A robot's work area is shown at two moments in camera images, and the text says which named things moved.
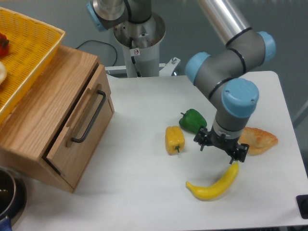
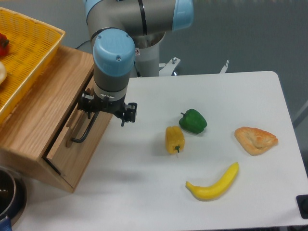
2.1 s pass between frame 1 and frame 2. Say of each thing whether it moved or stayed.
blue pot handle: stayed
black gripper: moved
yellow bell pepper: stayed
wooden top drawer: stayed
